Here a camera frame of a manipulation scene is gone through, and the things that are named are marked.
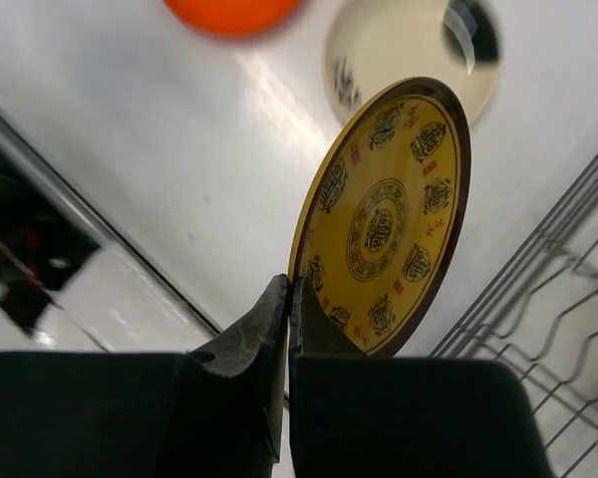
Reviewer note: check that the wire dish rack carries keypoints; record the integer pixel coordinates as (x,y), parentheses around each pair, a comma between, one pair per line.
(539,316)

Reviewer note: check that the orange plate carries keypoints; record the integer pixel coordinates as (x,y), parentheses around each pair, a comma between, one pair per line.
(233,18)

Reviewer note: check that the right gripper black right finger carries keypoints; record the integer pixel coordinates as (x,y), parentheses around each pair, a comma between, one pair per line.
(352,415)

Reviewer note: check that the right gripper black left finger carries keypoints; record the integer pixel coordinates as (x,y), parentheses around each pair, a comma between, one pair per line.
(212,412)

